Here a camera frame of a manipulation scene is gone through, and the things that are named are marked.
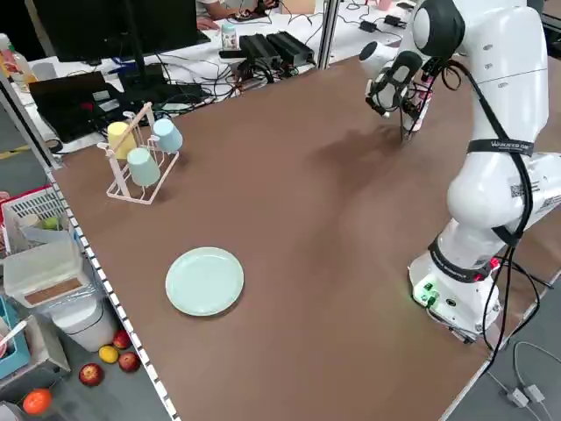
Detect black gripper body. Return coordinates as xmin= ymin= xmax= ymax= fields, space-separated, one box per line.
xmin=401 ymin=89 xmax=423 ymax=116
xmin=418 ymin=56 xmax=442 ymax=84

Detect white plastic basket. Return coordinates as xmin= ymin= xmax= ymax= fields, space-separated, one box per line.
xmin=0 ymin=183 xmax=72 ymax=256

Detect white spoon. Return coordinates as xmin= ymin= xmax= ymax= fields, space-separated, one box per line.
xmin=0 ymin=319 xmax=29 ymax=352

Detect white bucket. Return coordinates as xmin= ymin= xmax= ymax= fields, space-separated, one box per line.
xmin=51 ymin=297 xmax=117 ymax=353

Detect black computer monitor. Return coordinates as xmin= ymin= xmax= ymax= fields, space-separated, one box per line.
xmin=32 ymin=0 xmax=199 ymax=89

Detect white wire cup rack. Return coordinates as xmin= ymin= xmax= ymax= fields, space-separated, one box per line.
xmin=104 ymin=101 xmax=181 ymax=205

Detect orange fruit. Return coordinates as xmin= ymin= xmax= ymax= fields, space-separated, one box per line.
xmin=22 ymin=388 xmax=54 ymax=416

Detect grey cup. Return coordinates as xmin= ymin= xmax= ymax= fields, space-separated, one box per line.
xmin=32 ymin=62 xmax=57 ymax=82

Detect pale green cup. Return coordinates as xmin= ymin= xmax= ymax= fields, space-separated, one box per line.
xmin=126 ymin=147 xmax=161 ymax=188

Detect mint green plate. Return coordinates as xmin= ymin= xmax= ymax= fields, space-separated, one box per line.
xmin=165 ymin=246 xmax=245 ymax=317

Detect white drink bottle pink label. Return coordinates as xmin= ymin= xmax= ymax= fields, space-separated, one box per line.
xmin=407 ymin=82 xmax=436 ymax=133

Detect printed white tumbler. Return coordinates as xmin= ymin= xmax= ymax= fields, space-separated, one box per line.
xmin=219 ymin=22 xmax=240 ymax=52

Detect white slotted cable duct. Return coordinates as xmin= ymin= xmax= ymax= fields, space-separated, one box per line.
xmin=46 ymin=170 xmax=181 ymax=421

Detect tangled black cables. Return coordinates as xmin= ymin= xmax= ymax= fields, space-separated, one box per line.
xmin=153 ymin=54 xmax=286 ymax=113

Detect yellow cup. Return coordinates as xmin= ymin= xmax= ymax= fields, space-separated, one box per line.
xmin=106 ymin=121 xmax=137 ymax=160

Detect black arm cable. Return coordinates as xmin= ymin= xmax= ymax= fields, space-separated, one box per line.
xmin=396 ymin=59 xmax=553 ymax=352

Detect orange juice bottle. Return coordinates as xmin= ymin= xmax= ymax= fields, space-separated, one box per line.
xmin=0 ymin=32 xmax=39 ymax=84

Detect aluminium frame post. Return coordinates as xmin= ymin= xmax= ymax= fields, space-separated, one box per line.
xmin=317 ymin=0 xmax=341 ymax=70

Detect clear plastic container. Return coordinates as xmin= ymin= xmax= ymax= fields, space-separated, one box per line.
xmin=3 ymin=239 xmax=85 ymax=309

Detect black laptop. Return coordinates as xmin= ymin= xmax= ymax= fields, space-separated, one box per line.
xmin=28 ymin=71 xmax=131 ymax=145

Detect blue plastic crate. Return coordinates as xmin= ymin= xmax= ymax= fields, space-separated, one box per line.
xmin=0 ymin=294 xmax=32 ymax=381

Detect person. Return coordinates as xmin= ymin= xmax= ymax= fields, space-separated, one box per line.
xmin=195 ymin=0 xmax=281 ymax=31

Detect light blue cup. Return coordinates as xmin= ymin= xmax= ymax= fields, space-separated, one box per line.
xmin=152 ymin=118 xmax=184 ymax=153

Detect small white adapter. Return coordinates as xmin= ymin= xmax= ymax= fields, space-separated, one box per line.
xmin=523 ymin=383 xmax=548 ymax=403
xmin=506 ymin=388 xmax=530 ymax=408

